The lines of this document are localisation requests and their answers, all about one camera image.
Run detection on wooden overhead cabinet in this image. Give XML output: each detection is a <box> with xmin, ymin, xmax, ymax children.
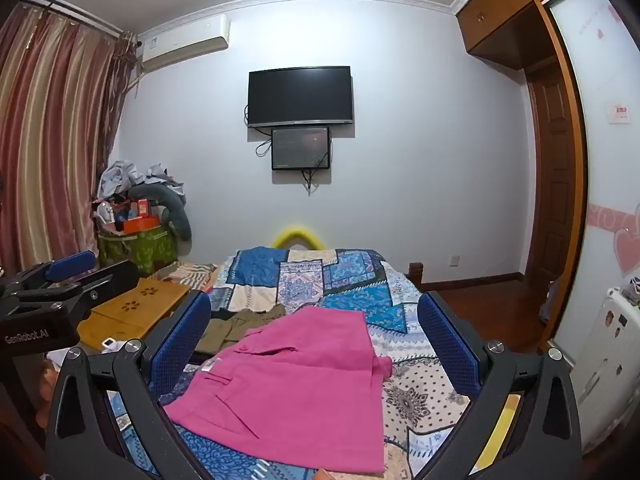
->
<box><xmin>456</xmin><ymin>0</ymin><xmax>588</xmax><ymax>72</ymax></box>

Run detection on bamboo lap table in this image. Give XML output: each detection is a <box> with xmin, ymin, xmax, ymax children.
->
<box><xmin>77</xmin><ymin>277</ymin><xmax>191</xmax><ymax>353</ymax></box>

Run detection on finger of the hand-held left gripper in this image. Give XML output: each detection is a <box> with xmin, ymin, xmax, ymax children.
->
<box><xmin>14</xmin><ymin>251</ymin><xmax>97</xmax><ymax>292</ymax></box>
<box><xmin>25</xmin><ymin>260</ymin><xmax>140</xmax><ymax>307</ymax></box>

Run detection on striped pink curtain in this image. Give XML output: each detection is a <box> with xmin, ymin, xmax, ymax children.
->
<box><xmin>0</xmin><ymin>2</ymin><xmax>139</xmax><ymax>273</ymax></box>

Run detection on yellow fleece blanket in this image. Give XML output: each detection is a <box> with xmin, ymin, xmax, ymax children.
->
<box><xmin>472</xmin><ymin>392</ymin><xmax>521</xmax><ymax>471</ymax></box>

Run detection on orange box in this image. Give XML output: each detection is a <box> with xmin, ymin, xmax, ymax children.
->
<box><xmin>122</xmin><ymin>216</ymin><xmax>160</xmax><ymax>235</ymax></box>

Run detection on black wall television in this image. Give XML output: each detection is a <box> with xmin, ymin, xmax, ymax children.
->
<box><xmin>248</xmin><ymin>65</ymin><xmax>355</xmax><ymax>129</ymax></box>

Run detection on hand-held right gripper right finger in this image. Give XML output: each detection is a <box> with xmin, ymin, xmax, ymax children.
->
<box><xmin>400</xmin><ymin>290</ymin><xmax>583</xmax><ymax>480</ymax></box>

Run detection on white refrigerator with stickers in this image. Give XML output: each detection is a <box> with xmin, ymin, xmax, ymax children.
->
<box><xmin>564</xmin><ymin>287</ymin><xmax>640</xmax><ymax>457</ymax></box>

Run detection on pile of grey clothes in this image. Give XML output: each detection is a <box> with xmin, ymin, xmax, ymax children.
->
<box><xmin>97</xmin><ymin>160</ymin><xmax>173</xmax><ymax>201</ymax></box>

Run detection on patchwork printed bedspread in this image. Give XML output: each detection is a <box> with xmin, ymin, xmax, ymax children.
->
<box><xmin>107</xmin><ymin>246</ymin><xmax>501</xmax><ymax>480</ymax></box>

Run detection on grey plush pillow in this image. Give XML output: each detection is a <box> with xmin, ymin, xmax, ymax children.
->
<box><xmin>127</xmin><ymin>182</ymin><xmax>193</xmax><ymax>241</ymax></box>

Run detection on white sliding wardrobe door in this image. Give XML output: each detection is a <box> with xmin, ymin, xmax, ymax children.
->
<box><xmin>544</xmin><ymin>0</ymin><xmax>640</xmax><ymax>356</ymax></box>

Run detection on white curtain rail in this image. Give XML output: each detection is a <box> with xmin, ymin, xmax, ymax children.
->
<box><xmin>22</xmin><ymin>0</ymin><xmax>125</xmax><ymax>37</ymax></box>

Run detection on brown wooden door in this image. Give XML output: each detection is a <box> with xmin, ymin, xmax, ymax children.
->
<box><xmin>525</xmin><ymin>60</ymin><xmax>577</xmax><ymax>343</ymax></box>

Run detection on pink heart wall sticker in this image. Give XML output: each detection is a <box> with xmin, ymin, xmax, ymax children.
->
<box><xmin>614</xmin><ymin>227</ymin><xmax>640</xmax><ymax>277</ymax></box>

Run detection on yellow curved cushion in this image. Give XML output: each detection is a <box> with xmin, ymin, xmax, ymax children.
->
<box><xmin>271</xmin><ymin>226</ymin><xmax>323</xmax><ymax>251</ymax></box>

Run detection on striped beige cloth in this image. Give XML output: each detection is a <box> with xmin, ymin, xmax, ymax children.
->
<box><xmin>155</xmin><ymin>262</ymin><xmax>218</xmax><ymax>291</ymax></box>

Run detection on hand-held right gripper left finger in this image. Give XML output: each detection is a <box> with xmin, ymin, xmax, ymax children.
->
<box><xmin>44</xmin><ymin>290</ymin><xmax>223</xmax><ymax>480</ymax></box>

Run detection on olive green garment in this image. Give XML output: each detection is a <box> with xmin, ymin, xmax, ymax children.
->
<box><xmin>192</xmin><ymin>307</ymin><xmax>287</xmax><ymax>356</ymax></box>

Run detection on pink pants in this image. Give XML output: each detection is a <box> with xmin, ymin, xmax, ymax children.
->
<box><xmin>159</xmin><ymin>306</ymin><xmax>393</xmax><ymax>475</ymax></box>

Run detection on small black wall monitor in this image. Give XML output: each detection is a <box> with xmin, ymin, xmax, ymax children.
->
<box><xmin>271</xmin><ymin>126</ymin><xmax>332</xmax><ymax>171</ymax></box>

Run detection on white air conditioner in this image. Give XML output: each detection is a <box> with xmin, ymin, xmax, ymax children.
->
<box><xmin>137</xmin><ymin>14</ymin><xmax>232</xmax><ymax>73</ymax></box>

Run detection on green patterned storage box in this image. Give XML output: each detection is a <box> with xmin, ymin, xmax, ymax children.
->
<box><xmin>97</xmin><ymin>225</ymin><xmax>180</xmax><ymax>278</ymax></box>

